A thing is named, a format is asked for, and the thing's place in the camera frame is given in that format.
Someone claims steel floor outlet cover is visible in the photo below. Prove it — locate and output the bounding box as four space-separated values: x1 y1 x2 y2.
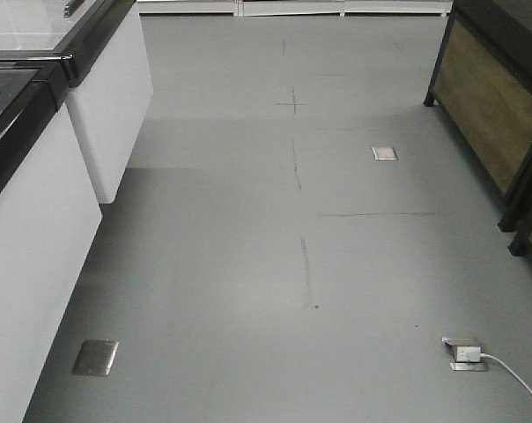
371 146 398 161

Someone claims far white chest freezer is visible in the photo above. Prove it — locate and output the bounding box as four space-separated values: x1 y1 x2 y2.
0 0 153 204

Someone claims closed steel floor plate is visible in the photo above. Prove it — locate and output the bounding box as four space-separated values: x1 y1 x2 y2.
71 339 119 376

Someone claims white store shelving unit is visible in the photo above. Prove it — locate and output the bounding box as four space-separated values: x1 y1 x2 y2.
137 0 453 17

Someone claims white power adapter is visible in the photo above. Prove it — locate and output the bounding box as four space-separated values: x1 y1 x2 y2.
452 345 482 363

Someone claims open floor power socket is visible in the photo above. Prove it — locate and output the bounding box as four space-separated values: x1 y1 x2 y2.
441 337 489 372

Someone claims wood panel display stand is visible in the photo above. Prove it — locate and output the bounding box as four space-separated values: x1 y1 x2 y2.
424 1 532 232

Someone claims white power cable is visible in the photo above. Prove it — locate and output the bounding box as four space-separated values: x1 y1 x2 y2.
479 352 532 413

